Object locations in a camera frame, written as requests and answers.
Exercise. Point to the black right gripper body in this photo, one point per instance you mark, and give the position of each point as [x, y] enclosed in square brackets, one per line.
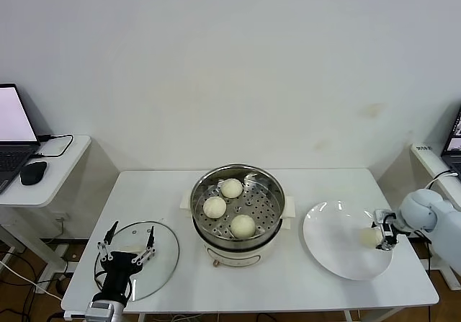
[392, 226]

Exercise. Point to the white round plate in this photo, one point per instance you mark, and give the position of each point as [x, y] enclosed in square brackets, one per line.
[331, 242]

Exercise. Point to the white side desk with label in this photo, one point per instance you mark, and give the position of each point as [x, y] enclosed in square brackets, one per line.
[432, 163]

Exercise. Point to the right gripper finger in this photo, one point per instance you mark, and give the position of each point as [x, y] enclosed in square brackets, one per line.
[388, 243]
[380, 218]

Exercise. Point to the round glass lid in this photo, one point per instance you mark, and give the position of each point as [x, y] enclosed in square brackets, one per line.
[162, 250]

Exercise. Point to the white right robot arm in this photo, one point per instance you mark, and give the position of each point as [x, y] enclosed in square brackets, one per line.
[443, 224]

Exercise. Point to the cream electric cooker pot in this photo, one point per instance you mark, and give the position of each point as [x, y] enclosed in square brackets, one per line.
[234, 254]

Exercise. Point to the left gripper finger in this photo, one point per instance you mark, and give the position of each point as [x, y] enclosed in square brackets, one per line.
[149, 245]
[107, 241]

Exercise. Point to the black computer mouse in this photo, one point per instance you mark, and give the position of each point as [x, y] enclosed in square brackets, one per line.
[33, 173]

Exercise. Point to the black laptop with white screen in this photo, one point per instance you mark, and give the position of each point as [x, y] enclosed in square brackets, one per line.
[11, 120]

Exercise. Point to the black laptop with dark screen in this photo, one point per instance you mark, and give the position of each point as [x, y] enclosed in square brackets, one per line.
[454, 145]

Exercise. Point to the stainless steel steamer basket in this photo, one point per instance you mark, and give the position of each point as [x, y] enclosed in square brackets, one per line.
[263, 206]

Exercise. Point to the small desk label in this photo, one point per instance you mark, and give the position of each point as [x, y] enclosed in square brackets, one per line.
[422, 148]

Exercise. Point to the white steamed baozi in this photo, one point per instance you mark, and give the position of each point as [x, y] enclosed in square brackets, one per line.
[231, 188]
[243, 226]
[215, 207]
[367, 237]

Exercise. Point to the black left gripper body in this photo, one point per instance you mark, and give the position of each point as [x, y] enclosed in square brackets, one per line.
[120, 264]

